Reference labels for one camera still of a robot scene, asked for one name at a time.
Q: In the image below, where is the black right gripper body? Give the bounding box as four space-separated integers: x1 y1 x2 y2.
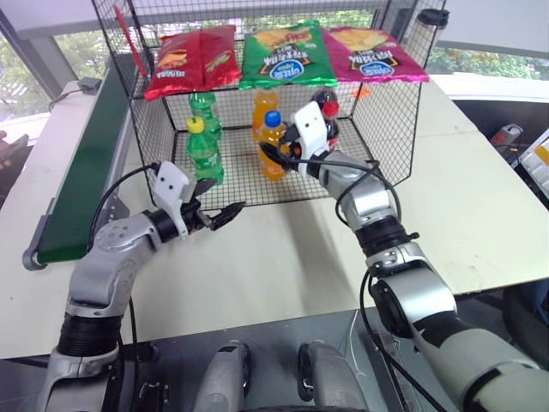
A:
287 136 306 161

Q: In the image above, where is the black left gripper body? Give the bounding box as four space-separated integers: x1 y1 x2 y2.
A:
179 195 215 235

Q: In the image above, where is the orange soda bottle blue cap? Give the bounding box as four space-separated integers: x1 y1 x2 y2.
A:
258 109 293 181

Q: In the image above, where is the green conveyor belt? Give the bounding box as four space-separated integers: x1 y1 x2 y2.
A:
21 64 135 272

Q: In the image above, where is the green soda bottle yellow cap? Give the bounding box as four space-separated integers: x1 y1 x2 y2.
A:
186 115 226 186

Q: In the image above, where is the cola bottle red cap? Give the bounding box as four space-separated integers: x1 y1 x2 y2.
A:
309 87 341 154

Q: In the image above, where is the green chip bag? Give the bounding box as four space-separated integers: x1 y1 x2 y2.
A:
238 20 340 91

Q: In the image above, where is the pink chip bag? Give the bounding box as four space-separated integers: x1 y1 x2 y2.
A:
322 26 431 85

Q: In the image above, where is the red chip bag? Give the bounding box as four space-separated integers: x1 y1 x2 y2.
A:
143 24 243 103

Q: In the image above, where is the grey power adapter box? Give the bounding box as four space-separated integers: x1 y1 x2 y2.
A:
76 76 104 97

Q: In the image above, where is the red plastic strip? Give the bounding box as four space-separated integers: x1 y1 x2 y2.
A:
112 4 149 79

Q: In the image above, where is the grey robot leg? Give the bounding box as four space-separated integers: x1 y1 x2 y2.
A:
297 340 366 412
198 340 252 412

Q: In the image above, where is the clear tumbler black lid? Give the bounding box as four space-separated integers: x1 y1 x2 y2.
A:
404 8 450 62

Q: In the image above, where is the dark chair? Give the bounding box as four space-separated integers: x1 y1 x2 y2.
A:
0 130 32 203

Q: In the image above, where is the red and black tool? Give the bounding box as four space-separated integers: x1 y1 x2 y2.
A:
490 123 525 150

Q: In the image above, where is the white and yellow box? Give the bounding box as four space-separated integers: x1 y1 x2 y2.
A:
516 127 549 195

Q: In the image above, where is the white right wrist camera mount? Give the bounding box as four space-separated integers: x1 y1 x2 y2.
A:
291 102 334 178

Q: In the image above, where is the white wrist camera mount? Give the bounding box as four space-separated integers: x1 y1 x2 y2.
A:
291 102 334 178
153 161 196 239

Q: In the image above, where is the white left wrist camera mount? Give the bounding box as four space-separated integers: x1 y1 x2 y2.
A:
153 161 196 239

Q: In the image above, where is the black wire rack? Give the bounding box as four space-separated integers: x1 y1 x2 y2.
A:
91 0 448 209

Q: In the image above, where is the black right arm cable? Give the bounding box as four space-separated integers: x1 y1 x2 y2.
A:
294 156 449 412

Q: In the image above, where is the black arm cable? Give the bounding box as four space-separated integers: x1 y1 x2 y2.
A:
294 156 449 412
87 164 158 358

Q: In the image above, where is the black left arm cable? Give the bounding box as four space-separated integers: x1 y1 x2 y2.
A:
87 164 158 358

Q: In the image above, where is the grey adapter cable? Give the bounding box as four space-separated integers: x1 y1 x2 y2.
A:
47 88 83 114

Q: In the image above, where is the thin white cord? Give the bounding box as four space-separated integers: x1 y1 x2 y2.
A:
347 311 366 379

